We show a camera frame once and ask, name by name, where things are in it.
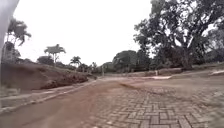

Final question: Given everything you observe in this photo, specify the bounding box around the row of dark trees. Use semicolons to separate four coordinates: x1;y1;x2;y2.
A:
78;49;153;74

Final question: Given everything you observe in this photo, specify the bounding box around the dirt-covered brick road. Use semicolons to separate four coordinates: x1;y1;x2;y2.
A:
0;75;224;128

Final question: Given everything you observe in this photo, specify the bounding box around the pale concrete slab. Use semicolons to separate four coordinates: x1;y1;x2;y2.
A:
146;75;173;80

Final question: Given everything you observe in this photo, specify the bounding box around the pale concrete kerb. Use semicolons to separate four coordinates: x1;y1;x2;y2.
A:
0;79;99;114
209;69;224;76

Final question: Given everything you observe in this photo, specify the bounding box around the large spreading tree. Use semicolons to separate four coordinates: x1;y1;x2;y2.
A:
133;0;224;71

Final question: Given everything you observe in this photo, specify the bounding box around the brown earth bank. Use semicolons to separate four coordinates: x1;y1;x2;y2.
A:
0;62;91;92

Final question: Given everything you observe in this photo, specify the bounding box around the grassy earth slope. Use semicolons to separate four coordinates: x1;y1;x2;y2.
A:
103;61;224;78

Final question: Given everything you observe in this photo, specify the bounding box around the tall palm tree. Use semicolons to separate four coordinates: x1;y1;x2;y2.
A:
3;18;33;64

